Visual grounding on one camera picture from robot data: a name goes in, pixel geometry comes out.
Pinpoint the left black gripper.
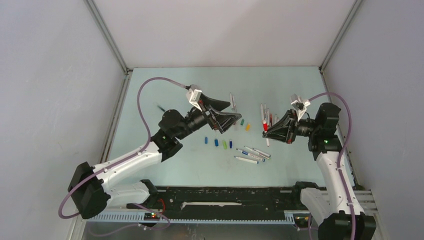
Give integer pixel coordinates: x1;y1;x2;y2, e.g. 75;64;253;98
175;93;241;141

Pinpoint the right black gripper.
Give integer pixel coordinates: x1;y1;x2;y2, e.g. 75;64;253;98
262;109;320;145

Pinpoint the grey cap white marker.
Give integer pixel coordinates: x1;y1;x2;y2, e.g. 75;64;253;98
229;92;235;111

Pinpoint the orange cap marker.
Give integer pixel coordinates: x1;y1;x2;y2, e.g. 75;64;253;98
260;103;266;123

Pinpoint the navy cap marker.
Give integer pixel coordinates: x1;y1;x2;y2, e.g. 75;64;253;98
244;146;271;159

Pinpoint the light green cap marker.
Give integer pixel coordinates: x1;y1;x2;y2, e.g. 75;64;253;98
250;151;270;160

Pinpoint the blue cap thick marker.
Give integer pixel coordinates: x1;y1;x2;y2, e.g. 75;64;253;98
236;148;265;162

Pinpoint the blue cap thin marker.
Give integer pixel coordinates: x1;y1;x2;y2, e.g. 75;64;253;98
234;156;259;165

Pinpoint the dark blue cap marker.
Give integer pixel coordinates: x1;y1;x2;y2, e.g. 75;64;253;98
231;95;237;113

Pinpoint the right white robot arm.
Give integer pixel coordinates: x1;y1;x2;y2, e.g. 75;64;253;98
262;102;377;240

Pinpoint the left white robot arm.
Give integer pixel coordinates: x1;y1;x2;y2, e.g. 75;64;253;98
66;92;241;220

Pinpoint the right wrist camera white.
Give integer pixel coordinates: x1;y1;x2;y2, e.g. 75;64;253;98
290;94;311;122

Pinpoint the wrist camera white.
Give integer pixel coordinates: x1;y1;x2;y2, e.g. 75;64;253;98
290;94;311;122
186;84;203;112

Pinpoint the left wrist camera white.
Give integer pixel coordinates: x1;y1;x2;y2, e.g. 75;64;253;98
186;84;203;112

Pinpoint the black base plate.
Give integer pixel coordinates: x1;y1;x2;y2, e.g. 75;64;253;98
141;181;319;220

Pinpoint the aluminium frame rail left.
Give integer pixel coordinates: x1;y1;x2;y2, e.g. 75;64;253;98
83;0;133;167

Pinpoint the aluminium frame rail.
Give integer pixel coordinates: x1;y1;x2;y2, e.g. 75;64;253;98
317;0;365;176
83;0;133;167

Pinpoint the grey cable duct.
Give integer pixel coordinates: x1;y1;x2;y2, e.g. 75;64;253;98
87;210;310;225

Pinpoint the aluminium frame rail right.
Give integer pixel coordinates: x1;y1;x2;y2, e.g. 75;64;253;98
317;0;365;176

